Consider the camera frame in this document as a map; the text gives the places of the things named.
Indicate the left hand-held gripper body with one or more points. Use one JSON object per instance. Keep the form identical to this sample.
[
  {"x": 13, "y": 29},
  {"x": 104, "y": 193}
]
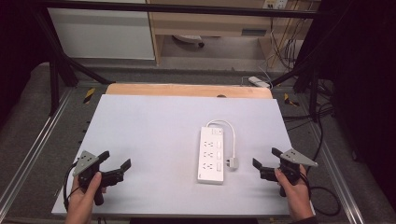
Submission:
[{"x": 85, "y": 161}]

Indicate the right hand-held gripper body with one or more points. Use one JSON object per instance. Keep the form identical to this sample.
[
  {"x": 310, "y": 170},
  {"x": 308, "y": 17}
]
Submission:
[{"x": 294, "y": 157}]

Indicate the person's right hand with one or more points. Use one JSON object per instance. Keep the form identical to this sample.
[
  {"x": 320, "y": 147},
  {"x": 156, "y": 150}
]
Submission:
[{"x": 295, "y": 196}]

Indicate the person's left hand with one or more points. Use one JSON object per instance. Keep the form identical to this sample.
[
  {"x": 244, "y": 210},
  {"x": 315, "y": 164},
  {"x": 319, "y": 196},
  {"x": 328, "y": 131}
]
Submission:
[{"x": 81, "y": 202}]

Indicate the white power plug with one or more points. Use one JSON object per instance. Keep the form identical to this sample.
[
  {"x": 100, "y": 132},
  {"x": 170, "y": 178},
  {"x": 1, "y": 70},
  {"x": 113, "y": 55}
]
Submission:
[{"x": 233, "y": 163}]

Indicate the white table cover sheet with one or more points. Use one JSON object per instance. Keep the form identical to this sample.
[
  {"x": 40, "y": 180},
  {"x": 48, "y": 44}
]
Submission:
[{"x": 149, "y": 140}]

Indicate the white power strip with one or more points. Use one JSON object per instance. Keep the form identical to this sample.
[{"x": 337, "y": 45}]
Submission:
[{"x": 211, "y": 155}]

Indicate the black metal stand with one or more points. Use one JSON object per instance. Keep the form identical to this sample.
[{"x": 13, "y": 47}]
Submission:
[
  {"x": 313, "y": 93},
  {"x": 54, "y": 77}
]

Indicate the white power adapter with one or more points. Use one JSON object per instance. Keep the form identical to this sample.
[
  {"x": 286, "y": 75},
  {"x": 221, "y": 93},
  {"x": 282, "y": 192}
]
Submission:
[{"x": 258, "y": 81}]

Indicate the wooden table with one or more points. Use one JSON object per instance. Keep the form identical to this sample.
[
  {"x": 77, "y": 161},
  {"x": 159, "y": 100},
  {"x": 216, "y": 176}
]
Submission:
[{"x": 186, "y": 90}]

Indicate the black curtain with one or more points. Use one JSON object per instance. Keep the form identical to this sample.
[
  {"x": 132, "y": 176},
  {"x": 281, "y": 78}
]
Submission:
[
  {"x": 364, "y": 77},
  {"x": 18, "y": 46}
]

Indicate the white cabinet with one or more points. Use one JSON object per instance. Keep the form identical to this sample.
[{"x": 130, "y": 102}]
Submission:
[{"x": 102, "y": 34}]

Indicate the chair base with wheel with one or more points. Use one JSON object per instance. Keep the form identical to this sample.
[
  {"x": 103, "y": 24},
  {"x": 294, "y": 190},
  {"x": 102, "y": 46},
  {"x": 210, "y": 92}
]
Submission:
[{"x": 190, "y": 39}]

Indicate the aluminium rail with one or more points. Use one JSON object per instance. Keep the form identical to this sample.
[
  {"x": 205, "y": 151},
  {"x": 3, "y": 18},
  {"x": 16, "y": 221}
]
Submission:
[
  {"x": 339, "y": 177},
  {"x": 34, "y": 146}
]

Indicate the white wall socket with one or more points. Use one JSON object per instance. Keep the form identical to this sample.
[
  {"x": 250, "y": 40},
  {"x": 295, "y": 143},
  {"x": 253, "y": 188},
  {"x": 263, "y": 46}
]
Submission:
[{"x": 275, "y": 3}]

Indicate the black metal frame bar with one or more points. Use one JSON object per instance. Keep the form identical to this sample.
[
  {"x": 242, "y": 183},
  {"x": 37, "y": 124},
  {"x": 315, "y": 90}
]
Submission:
[{"x": 186, "y": 8}]

